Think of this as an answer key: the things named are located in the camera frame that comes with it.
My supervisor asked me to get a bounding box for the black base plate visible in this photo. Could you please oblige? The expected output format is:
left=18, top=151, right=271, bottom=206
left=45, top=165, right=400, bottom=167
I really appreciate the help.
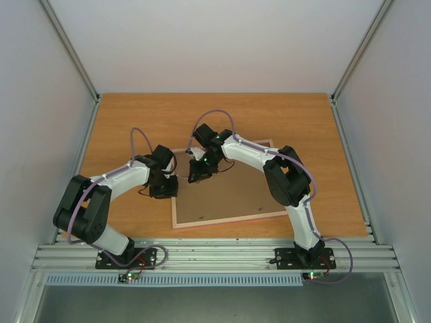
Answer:
left=270, top=248, right=337, bottom=270
left=95, top=248, right=158, bottom=270

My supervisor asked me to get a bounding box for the right small circuit board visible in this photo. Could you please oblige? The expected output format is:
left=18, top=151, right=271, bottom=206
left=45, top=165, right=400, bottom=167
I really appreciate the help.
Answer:
left=302, top=271, right=327, bottom=281

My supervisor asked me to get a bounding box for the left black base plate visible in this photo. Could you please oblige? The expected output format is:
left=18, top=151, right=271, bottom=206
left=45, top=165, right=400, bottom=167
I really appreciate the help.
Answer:
left=95, top=248, right=158, bottom=270

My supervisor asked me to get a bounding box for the small circuit board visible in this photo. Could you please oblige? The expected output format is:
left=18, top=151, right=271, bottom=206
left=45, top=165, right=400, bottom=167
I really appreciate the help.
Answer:
left=302, top=271, right=327, bottom=281
left=117, top=273, right=140, bottom=283

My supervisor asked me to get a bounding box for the left aluminium corner post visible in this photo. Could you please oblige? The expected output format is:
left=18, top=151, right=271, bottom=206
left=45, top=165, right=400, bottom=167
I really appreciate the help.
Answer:
left=38, top=0, right=101, bottom=102

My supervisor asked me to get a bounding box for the aluminium rail base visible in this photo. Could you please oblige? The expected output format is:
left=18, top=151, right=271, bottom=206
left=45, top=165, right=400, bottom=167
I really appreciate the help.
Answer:
left=30, top=237, right=401, bottom=273

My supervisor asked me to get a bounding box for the grey slotted cable duct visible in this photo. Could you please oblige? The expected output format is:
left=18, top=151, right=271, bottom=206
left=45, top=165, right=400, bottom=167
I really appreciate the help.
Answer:
left=45, top=273, right=303, bottom=288

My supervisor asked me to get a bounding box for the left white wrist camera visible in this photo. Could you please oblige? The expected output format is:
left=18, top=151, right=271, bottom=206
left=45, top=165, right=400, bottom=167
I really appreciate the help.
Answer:
left=164, top=154, right=178, bottom=175

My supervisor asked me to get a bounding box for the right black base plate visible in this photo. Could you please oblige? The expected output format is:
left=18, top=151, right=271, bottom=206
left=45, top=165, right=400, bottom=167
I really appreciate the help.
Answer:
left=270, top=248, right=337, bottom=270

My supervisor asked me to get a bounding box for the left small circuit board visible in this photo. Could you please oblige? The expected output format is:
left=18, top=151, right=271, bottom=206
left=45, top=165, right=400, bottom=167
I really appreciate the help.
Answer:
left=117, top=273, right=140, bottom=283

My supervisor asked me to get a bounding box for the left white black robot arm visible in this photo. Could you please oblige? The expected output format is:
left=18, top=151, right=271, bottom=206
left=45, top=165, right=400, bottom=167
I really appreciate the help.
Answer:
left=53, top=145, right=178, bottom=268

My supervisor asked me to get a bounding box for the aluminium corner post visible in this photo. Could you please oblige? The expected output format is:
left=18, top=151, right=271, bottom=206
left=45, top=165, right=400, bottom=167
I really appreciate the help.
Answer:
left=38, top=0, right=101, bottom=102
left=330, top=0, right=395, bottom=102

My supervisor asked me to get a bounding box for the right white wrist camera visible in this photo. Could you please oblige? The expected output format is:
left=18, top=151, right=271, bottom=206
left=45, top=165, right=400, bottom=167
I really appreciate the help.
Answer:
left=185, top=147, right=206, bottom=161

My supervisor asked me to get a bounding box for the pink photo frame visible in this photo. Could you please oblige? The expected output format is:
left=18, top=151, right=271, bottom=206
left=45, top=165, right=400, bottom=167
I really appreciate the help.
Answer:
left=171, top=148, right=287, bottom=229

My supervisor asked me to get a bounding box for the right aluminium corner post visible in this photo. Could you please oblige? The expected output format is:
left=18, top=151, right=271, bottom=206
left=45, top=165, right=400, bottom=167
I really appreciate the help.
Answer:
left=330, top=0, right=395, bottom=102

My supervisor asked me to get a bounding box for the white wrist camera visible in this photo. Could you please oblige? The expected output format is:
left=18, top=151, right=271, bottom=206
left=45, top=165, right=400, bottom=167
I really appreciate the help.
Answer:
left=185, top=147, right=206, bottom=161
left=164, top=154, right=178, bottom=175

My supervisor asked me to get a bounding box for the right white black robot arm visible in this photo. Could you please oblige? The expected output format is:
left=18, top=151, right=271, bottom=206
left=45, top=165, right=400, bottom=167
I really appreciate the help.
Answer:
left=186, top=124, right=321, bottom=268

